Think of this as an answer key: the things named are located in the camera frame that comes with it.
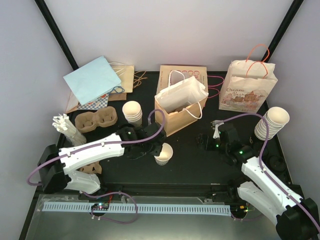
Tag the black front rail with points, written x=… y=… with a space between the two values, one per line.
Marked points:
x=218 y=192

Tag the left stack of paper cups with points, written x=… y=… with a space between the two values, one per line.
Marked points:
x=133 y=113

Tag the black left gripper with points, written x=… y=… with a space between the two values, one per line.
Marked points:
x=157 y=151

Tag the small circuit board right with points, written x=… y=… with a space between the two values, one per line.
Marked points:
x=242 y=208

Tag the pulp carrier near front edge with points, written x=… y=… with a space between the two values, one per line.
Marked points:
x=93 y=168

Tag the yellow flat paper bag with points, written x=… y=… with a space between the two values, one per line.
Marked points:
x=126 y=75

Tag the right black frame post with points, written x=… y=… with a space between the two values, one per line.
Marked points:
x=284 y=25

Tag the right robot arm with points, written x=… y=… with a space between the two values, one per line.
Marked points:
x=294 y=217

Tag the stack of paper cups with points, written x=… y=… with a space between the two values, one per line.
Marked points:
x=133 y=113
x=276 y=118

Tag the kraft bag with white handles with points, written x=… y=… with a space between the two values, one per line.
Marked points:
x=182 y=104

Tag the light blue paper bag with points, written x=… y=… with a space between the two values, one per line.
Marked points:
x=92 y=80

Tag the single white paper cup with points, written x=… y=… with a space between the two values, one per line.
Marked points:
x=165 y=155

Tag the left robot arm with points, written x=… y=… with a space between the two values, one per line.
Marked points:
x=59 y=168

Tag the small circuit board left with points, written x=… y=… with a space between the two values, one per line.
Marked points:
x=100 y=206

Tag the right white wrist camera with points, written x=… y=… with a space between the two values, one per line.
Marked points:
x=215 y=126

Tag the light blue cable duct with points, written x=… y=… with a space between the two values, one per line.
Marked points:
x=140 y=208

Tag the right stack of paper cups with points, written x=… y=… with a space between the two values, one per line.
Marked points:
x=276 y=118

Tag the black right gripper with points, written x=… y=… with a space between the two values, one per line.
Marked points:
x=202 y=137

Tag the black frame post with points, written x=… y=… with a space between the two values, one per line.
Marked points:
x=284 y=25
x=47 y=15

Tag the cream bear paper bag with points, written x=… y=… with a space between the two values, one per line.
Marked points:
x=247 y=84

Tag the small circuit board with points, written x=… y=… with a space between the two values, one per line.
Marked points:
x=242 y=208
x=100 y=206

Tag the pink cakes paper bag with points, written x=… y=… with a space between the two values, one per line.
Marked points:
x=171 y=74

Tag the two-cup pulp carrier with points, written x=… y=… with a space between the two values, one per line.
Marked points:
x=89 y=121

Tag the left black frame post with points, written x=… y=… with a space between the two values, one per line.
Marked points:
x=47 y=15

